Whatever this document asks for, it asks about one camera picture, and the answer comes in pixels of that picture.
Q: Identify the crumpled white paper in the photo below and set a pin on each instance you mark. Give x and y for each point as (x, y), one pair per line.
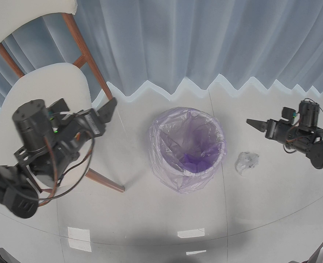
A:
(246, 163)

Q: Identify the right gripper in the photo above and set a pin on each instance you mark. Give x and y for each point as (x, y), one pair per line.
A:
(282, 133)

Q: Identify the white trash bin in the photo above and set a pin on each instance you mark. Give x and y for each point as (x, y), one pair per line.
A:
(169, 146)

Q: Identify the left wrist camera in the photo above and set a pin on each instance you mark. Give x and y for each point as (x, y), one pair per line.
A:
(58, 107)

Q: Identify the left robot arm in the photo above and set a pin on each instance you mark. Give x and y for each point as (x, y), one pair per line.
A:
(32, 130)

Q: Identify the pale blue curtain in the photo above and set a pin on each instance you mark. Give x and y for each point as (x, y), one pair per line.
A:
(205, 23)

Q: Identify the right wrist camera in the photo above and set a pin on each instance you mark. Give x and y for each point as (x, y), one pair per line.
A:
(287, 114)

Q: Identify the purple plastic bag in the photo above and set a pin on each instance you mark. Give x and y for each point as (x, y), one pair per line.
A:
(188, 157)

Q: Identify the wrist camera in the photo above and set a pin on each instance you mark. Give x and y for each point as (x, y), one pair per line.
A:
(58, 107)
(287, 114)

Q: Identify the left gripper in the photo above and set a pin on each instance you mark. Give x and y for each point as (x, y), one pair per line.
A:
(93, 125)

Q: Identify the white cushioned wooden chair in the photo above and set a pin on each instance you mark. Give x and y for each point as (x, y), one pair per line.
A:
(54, 86)

